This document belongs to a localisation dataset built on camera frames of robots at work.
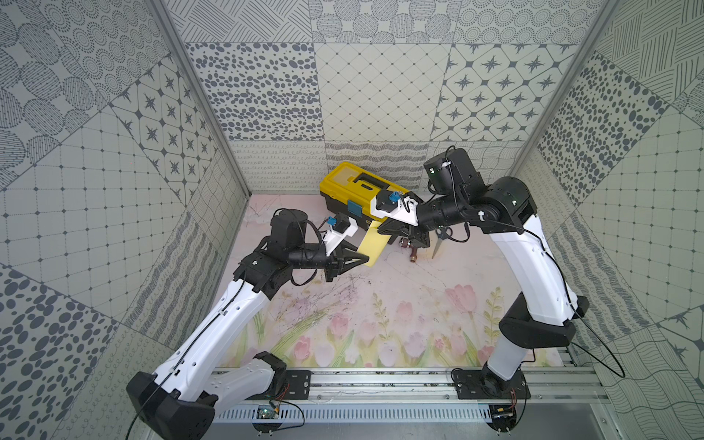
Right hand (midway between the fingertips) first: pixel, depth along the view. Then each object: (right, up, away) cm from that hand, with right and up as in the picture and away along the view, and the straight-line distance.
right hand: (385, 229), depth 59 cm
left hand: (-5, -5, +4) cm, 8 cm away
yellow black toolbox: (-11, +13, +42) cm, 45 cm away
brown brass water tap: (+12, -7, +42) cm, 44 cm away
